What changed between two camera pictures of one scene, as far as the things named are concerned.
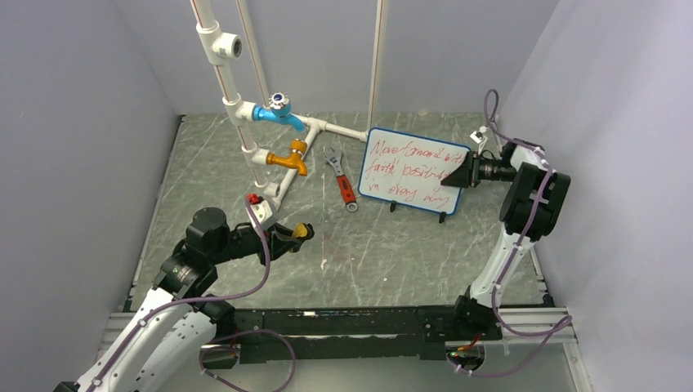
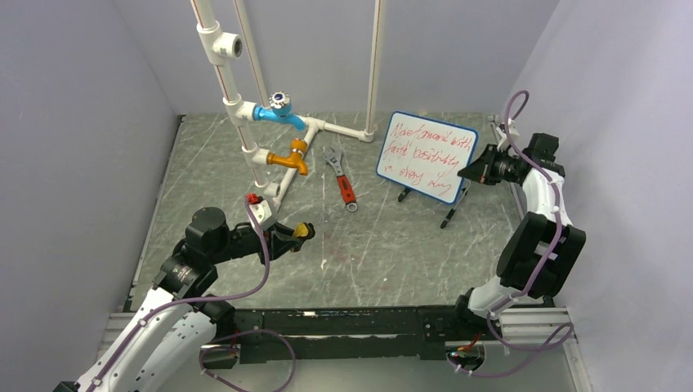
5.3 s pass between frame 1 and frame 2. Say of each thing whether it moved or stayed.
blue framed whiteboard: moved
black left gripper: stayed
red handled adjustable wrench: stayed
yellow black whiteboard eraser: stayed
